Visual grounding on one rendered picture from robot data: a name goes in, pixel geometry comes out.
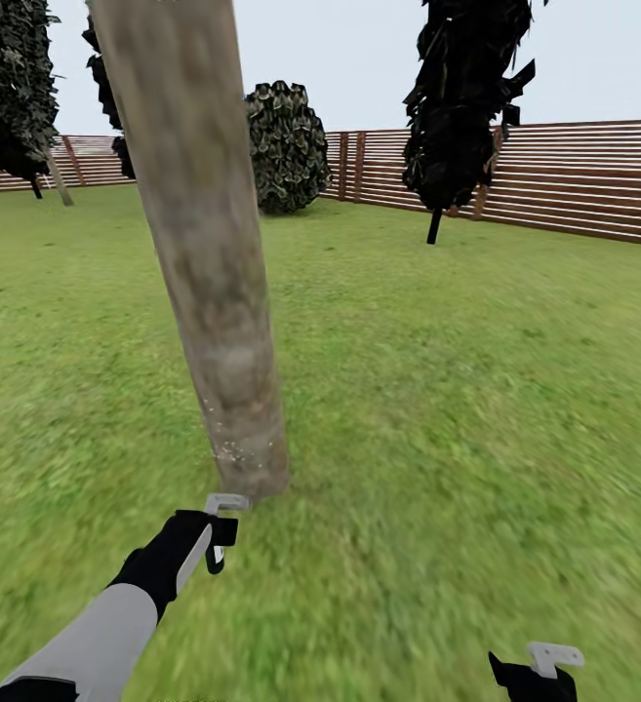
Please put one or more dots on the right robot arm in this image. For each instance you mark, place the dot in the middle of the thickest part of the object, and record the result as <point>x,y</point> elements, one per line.
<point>541,681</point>

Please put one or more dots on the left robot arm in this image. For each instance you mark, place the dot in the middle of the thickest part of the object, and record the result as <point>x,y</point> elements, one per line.
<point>93,658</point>

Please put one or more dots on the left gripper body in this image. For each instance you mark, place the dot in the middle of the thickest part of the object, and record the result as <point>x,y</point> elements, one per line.
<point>224,531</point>

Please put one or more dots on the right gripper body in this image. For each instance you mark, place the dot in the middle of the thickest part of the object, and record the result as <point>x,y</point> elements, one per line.
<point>529,686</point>

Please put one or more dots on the bush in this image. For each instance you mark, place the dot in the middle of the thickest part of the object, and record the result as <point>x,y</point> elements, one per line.
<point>288,146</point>

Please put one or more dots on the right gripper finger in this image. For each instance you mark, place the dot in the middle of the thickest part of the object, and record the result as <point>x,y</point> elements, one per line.
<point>499,669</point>

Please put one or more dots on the pesticide atomizer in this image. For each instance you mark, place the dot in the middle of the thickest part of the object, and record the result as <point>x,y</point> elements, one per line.
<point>214,557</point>

